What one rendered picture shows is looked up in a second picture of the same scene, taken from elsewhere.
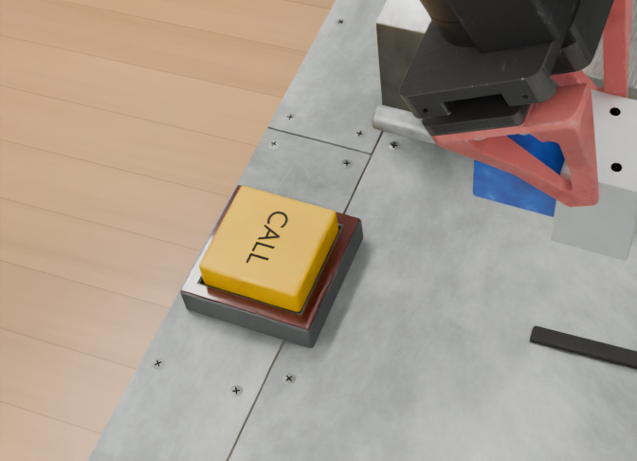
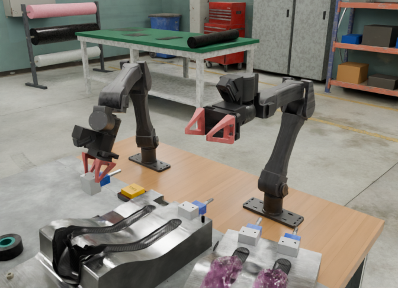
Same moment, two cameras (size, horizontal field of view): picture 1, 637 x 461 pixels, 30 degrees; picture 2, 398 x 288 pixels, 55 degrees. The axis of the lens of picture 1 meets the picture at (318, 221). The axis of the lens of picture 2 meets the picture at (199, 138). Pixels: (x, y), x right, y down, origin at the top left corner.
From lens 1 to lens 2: 1.38 m
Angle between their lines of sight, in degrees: 79
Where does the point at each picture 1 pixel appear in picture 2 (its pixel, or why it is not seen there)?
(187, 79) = (181, 197)
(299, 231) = (131, 191)
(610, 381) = not seen: hidden behind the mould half
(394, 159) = not seen: hidden behind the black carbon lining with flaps
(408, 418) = (98, 202)
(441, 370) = (102, 207)
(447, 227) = not seen: hidden behind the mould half
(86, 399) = (129, 181)
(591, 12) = (91, 151)
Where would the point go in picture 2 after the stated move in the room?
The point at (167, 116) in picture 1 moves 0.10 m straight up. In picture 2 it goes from (174, 194) to (173, 169)
